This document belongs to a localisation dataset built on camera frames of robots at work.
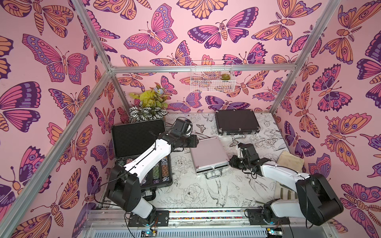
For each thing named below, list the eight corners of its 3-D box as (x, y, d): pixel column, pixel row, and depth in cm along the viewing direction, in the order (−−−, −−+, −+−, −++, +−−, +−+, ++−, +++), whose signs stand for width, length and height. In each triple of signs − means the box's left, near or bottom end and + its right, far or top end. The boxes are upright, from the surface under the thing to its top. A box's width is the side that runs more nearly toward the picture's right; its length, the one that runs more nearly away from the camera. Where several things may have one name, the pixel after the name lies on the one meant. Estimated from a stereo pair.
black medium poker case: (218, 137, 108) (219, 131, 103) (215, 112, 125) (216, 106, 120) (258, 136, 108) (261, 131, 103) (249, 111, 124) (252, 106, 120)
